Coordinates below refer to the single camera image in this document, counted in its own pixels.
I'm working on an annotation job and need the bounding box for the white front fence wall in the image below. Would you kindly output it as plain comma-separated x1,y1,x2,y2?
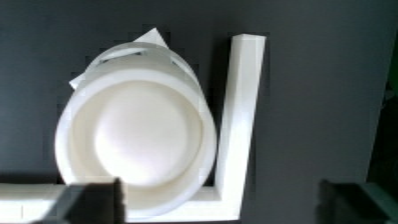
0,183,244,224

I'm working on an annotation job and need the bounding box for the white lamp shade cone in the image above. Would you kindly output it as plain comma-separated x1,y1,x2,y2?
56,42,218,221

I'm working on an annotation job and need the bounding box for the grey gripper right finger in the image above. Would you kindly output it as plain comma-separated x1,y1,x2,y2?
317,180,398,224

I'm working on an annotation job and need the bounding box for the white lamp base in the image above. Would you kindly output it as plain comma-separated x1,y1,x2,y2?
70,28,198,89

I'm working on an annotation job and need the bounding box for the white right fence block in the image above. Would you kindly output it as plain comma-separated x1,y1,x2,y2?
216,34,267,220

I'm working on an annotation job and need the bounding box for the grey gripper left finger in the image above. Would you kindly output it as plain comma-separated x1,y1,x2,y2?
35,179,125,224

